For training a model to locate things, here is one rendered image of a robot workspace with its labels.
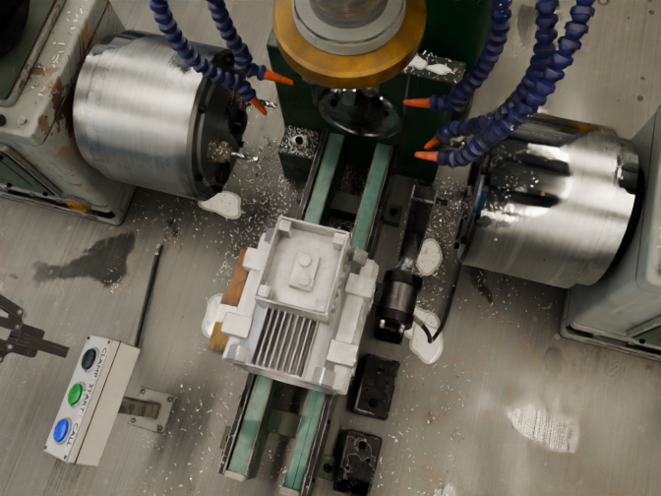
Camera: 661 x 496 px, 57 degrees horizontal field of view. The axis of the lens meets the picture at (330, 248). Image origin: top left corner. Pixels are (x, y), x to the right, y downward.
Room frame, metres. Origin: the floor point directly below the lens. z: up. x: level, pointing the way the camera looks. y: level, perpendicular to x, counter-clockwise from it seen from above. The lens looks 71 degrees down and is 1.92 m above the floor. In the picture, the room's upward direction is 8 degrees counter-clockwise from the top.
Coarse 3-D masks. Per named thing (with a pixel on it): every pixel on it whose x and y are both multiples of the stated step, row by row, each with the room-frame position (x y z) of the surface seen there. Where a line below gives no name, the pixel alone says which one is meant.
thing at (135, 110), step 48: (96, 48) 0.63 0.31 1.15; (144, 48) 0.61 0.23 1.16; (96, 96) 0.54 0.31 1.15; (144, 96) 0.52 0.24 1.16; (192, 96) 0.51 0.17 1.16; (240, 96) 0.56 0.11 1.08; (96, 144) 0.49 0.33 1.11; (144, 144) 0.47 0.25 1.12; (192, 144) 0.45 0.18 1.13; (240, 144) 0.55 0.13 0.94; (192, 192) 0.41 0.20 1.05
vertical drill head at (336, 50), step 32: (288, 0) 0.51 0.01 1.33; (320, 0) 0.45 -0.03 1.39; (352, 0) 0.44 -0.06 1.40; (384, 0) 0.45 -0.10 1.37; (416, 0) 0.48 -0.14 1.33; (288, 32) 0.46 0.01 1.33; (320, 32) 0.44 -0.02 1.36; (352, 32) 0.43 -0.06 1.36; (384, 32) 0.43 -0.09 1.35; (416, 32) 0.43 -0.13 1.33; (288, 64) 0.44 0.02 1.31; (320, 64) 0.41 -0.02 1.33; (352, 64) 0.41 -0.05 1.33; (384, 64) 0.40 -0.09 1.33
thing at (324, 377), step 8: (272, 232) 0.31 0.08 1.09; (264, 240) 0.31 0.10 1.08; (352, 248) 0.27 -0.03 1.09; (360, 248) 0.27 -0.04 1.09; (352, 256) 0.26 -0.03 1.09; (360, 256) 0.26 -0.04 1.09; (352, 264) 0.25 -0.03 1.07; (360, 264) 0.25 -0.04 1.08; (232, 344) 0.16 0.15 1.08; (232, 352) 0.15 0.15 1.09; (240, 352) 0.15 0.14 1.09; (248, 352) 0.15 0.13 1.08; (232, 360) 0.14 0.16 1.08; (240, 360) 0.14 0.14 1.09; (320, 368) 0.11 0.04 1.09; (320, 376) 0.10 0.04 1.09; (328, 376) 0.10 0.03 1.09; (320, 384) 0.09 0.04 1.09; (328, 384) 0.09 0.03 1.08
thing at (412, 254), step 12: (420, 192) 0.28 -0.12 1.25; (432, 192) 0.27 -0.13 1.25; (420, 204) 0.26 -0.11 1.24; (432, 204) 0.26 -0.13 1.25; (408, 216) 0.27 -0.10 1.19; (420, 216) 0.26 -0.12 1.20; (408, 228) 0.27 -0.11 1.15; (420, 228) 0.26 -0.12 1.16; (408, 240) 0.27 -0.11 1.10; (420, 240) 0.26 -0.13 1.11; (408, 252) 0.26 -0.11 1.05
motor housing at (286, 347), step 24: (240, 312) 0.21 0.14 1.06; (264, 312) 0.20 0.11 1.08; (336, 312) 0.19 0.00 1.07; (360, 312) 0.19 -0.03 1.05; (264, 336) 0.16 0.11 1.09; (288, 336) 0.16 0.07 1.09; (312, 336) 0.15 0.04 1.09; (336, 336) 0.15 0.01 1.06; (360, 336) 0.16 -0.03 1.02; (264, 360) 0.13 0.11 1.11; (288, 360) 0.12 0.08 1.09; (312, 360) 0.12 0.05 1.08; (312, 384) 0.11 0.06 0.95; (336, 384) 0.09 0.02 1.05
